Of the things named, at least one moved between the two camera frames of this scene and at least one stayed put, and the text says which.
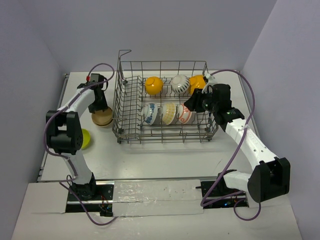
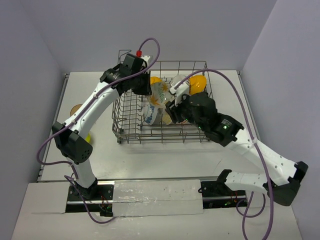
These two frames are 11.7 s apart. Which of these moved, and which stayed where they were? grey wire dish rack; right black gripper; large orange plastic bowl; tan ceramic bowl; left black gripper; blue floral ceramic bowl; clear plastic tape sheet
Moved: tan ceramic bowl; right black gripper; left black gripper
Stayed: blue floral ceramic bowl; clear plastic tape sheet; large orange plastic bowl; grey wire dish rack
